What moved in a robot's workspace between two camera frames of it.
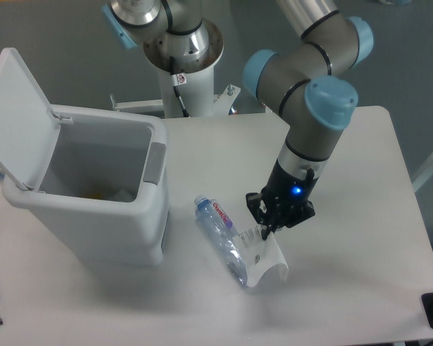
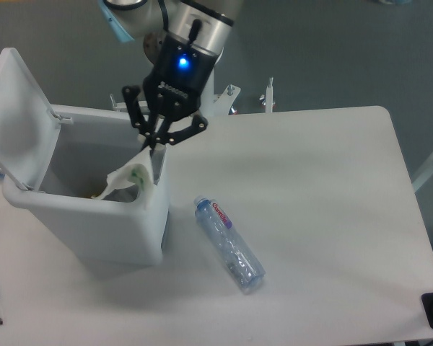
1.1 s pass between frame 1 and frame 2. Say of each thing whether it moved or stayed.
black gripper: moved
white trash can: stayed
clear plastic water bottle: stayed
